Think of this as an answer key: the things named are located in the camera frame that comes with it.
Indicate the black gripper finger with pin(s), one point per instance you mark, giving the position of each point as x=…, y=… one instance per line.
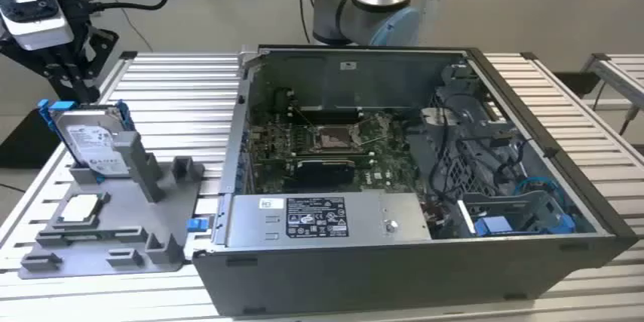
x=90, y=86
x=60, y=84

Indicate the hard disk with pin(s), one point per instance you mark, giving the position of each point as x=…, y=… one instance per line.
x=88, y=137

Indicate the empty blue disk carrier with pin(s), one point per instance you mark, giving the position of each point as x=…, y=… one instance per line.
x=494, y=226

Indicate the grey metal disk bay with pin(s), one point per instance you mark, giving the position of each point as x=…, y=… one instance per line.
x=528, y=201

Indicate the silver CPU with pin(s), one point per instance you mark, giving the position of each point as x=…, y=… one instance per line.
x=82, y=207

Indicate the grey plastic parts rack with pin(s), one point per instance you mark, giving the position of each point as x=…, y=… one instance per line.
x=125, y=220

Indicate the blue plastic case latch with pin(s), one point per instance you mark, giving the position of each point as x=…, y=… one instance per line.
x=196, y=224

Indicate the thin metal locking lever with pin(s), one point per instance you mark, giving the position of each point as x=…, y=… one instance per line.
x=306, y=116

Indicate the black RAM slot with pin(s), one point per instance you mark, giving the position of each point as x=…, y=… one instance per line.
x=326, y=114
x=326, y=117
x=332, y=154
x=332, y=159
x=326, y=108
x=326, y=111
x=332, y=151

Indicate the grey power supply unit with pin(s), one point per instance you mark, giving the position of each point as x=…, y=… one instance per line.
x=250, y=224

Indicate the CPU socket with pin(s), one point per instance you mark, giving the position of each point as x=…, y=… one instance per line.
x=336, y=138

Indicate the small white sticker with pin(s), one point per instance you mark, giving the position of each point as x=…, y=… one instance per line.
x=346, y=65

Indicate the black graphics card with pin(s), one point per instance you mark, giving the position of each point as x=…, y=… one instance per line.
x=321, y=173

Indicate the green Dell motherboard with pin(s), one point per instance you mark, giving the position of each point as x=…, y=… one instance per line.
x=386, y=160

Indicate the open black PC case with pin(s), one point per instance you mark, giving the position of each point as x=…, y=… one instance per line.
x=352, y=280

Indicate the narrow aluminium slat table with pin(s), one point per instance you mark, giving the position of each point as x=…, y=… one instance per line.
x=621, y=69

